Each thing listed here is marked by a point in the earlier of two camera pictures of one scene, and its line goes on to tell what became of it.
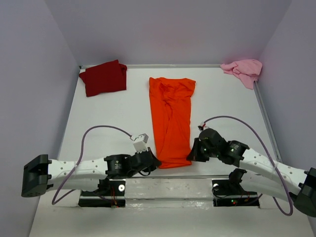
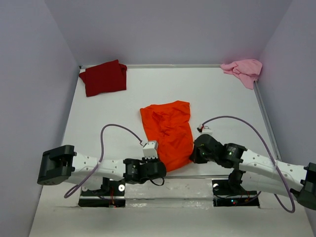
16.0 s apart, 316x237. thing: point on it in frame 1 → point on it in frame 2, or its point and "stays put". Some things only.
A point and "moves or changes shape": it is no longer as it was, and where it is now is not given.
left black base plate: (113, 197) stays put
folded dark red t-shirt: (109, 77) stays put
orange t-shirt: (171, 101) moves or changes shape
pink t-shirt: (248, 70) stays put
